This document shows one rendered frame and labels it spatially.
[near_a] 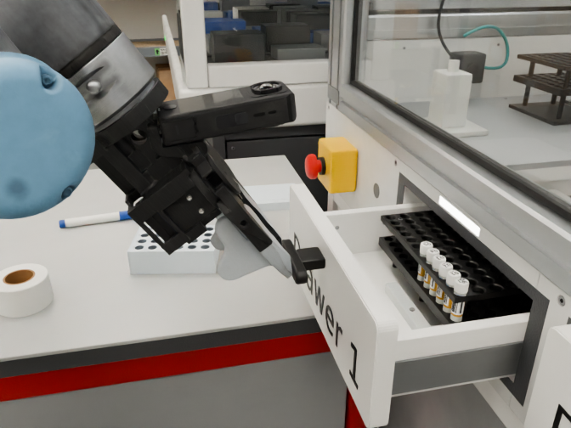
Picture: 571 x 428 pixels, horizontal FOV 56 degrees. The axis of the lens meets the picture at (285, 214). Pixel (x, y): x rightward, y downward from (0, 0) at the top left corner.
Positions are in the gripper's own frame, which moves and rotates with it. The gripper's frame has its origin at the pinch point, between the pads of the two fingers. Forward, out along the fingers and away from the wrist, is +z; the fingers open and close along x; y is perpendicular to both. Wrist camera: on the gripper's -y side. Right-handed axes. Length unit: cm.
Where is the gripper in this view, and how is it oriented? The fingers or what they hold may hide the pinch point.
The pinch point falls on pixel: (284, 252)
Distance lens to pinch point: 52.7
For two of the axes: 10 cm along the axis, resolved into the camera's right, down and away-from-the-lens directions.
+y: -8.0, 6.0, 0.8
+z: 5.6, 6.9, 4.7
